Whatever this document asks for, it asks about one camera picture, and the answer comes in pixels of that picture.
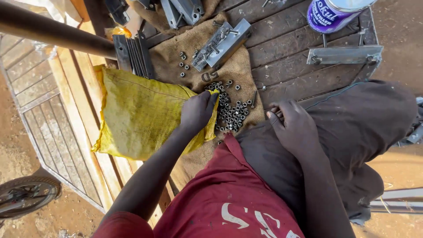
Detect brown burlap cloth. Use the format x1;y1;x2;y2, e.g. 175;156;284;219
130;0;266;195

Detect pile of steel hex nuts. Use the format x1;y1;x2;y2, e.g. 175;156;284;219
204;79;253;133

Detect purple filler can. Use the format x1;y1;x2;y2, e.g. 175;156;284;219
306;0;378;34

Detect scattered group of small nuts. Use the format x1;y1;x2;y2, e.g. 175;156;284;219
179;50;199;78

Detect person's dark brown trousers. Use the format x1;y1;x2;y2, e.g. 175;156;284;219
236;79;419;227

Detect steel channel bracket with bolts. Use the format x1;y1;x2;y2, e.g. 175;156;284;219
191;18;253;72

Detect stack of dark steel plates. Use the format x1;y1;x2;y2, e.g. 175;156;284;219
112;30;155;80

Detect yellow woven sack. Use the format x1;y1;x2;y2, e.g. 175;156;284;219
91;64;220;161

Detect metal framed gate panel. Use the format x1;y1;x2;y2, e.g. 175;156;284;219
0;32;107;214

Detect flat steel bracket with bolts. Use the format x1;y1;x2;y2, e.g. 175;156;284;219
306;45;384;65

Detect orange plastic wrapper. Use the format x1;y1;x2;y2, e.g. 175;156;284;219
105;26;133;41

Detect black metal bracket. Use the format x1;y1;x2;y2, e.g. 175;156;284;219
104;0;131;26

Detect dark round metal pipe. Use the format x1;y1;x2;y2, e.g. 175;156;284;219
0;2;117;61

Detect grey metal bars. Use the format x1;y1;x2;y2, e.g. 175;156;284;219
369;187;423;215

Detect person's red shirt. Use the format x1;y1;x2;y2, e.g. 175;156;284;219
92;132;305;238

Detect person's left hand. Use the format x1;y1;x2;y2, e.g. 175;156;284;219
180;91;219;133

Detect heap of grey steel brackets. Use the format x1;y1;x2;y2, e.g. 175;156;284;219
137;0;205;30

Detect person's right hand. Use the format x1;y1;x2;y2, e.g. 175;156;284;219
266;99;323;160

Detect bicycle wheel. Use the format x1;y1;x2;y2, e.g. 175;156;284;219
0;175;63;219

